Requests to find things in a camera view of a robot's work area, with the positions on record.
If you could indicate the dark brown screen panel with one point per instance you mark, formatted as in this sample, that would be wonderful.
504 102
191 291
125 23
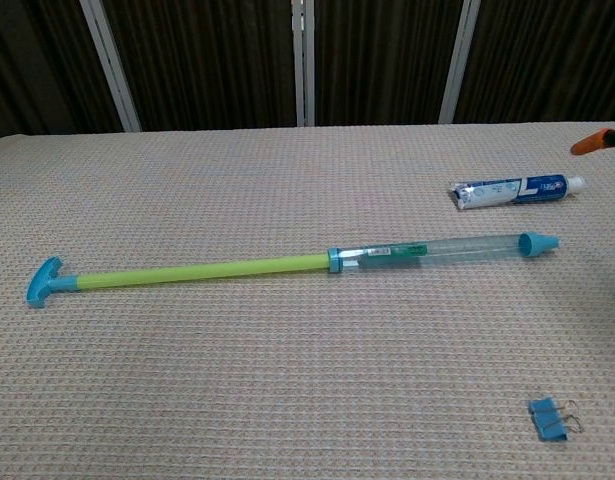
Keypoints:
202 62
382 62
552 60
37 65

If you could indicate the beige woven tablecloth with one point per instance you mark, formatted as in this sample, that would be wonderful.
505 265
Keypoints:
287 375

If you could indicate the blue binder clip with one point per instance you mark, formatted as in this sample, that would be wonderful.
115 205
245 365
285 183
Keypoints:
547 420

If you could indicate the white double screen frame post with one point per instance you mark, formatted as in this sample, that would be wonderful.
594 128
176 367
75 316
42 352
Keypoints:
303 62

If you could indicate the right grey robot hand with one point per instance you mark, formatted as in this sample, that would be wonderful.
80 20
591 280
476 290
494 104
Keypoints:
589 143

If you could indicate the blue white toothpaste tube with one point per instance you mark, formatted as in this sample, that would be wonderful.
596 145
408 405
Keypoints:
512 191

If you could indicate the clear plastic tube containing marker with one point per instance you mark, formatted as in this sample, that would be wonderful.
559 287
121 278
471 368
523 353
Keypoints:
479 247

